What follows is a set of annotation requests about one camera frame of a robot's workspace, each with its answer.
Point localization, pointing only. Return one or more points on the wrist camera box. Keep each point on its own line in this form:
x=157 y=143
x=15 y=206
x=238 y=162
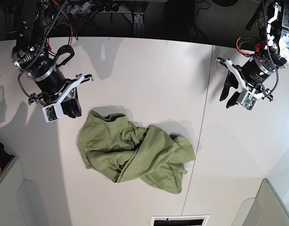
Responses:
x=247 y=100
x=53 y=112

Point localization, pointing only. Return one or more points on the white power strip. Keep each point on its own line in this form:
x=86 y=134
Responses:
x=80 y=7

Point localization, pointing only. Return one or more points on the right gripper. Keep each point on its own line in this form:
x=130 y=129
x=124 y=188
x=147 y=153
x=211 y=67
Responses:
x=52 y=84

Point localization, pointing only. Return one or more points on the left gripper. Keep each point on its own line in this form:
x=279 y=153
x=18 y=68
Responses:
x=250 y=77

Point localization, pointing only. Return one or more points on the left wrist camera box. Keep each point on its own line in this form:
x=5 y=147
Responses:
x=247 y=100

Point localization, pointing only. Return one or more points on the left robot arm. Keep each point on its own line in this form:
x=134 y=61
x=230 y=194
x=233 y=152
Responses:
x=273 y=40

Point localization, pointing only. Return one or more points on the green t-shirt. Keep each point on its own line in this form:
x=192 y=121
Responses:
x=121 y=151

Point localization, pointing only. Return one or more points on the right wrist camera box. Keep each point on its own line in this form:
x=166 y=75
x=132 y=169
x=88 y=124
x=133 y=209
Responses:
x=53 y=112

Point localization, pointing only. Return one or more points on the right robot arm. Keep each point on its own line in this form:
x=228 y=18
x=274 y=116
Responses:
x=37 y=18

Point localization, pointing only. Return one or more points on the aluminium table leg post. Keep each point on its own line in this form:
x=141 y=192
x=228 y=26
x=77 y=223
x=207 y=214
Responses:
x=138 y=25

